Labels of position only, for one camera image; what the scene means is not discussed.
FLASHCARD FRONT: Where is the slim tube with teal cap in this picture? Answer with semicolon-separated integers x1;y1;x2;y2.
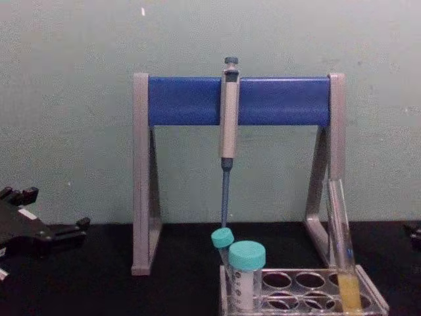
210;227;236;280

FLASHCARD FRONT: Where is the black table cloth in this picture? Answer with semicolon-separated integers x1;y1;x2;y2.
0;221;421;316

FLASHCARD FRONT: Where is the grey pipette with blue tip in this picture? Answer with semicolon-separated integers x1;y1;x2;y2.
218;56;241;230

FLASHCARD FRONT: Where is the grey stand with blue bar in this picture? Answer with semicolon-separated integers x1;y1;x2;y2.
131;72;347;277

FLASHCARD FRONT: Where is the wide tube with teal cap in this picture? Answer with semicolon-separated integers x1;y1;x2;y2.
228;240;267;313

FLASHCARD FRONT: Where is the open tube with yellow liquid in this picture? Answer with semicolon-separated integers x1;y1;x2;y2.
327;177;362;313

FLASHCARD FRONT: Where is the clear plastic tube rack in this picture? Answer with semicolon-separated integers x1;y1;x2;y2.
219;263;391;316

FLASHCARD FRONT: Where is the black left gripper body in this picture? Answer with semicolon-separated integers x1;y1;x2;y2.
0;196;53;259

